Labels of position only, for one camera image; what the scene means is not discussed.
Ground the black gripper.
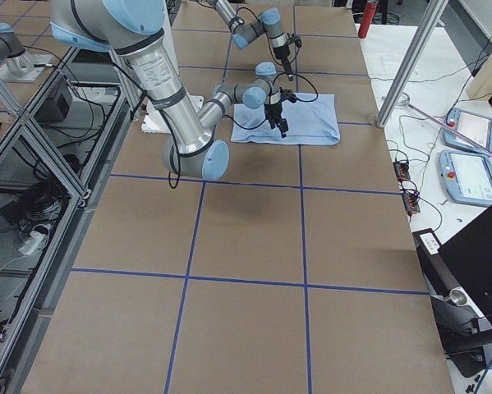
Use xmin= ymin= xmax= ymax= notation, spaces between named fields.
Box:
xmin=273 ymin=43 xmax=293 ymax=80
xmin=265 ymin=102 xmax=288 ymax=138

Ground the light blue t-shirt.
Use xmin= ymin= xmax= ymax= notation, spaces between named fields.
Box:
xmin=231 ymin=93 xmax=341 ymax=146

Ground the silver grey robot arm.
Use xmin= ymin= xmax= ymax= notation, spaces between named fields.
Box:
xmin=51 ymin=1 xmax=293 ymax=181
xmin=206 ymin=0 xmax=301 ymax=81

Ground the red cylinder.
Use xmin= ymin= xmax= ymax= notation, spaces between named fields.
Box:
xmin=358 ymin=0 xmax=378 ymax=39

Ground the reacher stick with white claw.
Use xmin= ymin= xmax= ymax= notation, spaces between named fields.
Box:
xmin=398 ymin=100 xmax=492 ymax=158

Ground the orange black relay board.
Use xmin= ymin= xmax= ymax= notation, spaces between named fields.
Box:
xmin=393 ymin=161 xmax=411 ymax=181

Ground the brown paper table cover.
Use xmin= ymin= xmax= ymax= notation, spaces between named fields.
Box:
xmin=22 ymin=7 xmax=453 ymax=393

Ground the black box white label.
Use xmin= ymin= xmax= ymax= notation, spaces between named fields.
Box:
xmin=412 ymin=228 xmax=442 ymax=263

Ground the blue teach pendant near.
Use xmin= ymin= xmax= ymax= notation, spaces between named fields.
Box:
xmin=439 ymin=150 xmax=492 ymax=207

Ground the blue teach pendant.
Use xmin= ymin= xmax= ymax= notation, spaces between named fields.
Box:
xmin=442 ymin=108 xmax=492 ymax=153
xmin=439 ymin=150 xmax=492 ymax=207

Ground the blue teach pendant far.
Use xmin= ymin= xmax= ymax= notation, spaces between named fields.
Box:
xmin=442 ymin=108 xmax=492 ymax=153

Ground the black monitor on stand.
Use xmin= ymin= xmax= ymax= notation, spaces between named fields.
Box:
xmin=439 ymin=205 xmax=492 ymax=325

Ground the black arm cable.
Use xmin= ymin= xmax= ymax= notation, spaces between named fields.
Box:
xmin=224 ymin=73 xmax=321 ymax=131

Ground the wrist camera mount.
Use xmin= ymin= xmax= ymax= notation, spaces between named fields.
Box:
xmin=287 ymin=34 xmax=302 ymax=48
xmin=280 ymin=89 xmax=298 ymax=103

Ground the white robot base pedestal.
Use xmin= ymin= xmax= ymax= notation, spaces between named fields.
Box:
xmin=140 ymin=0 xmax=208 ymax=135

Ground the aluminium frame pillar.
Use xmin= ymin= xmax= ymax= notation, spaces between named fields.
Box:
xmin=375 ymin=0 xmax=448 ymax=128

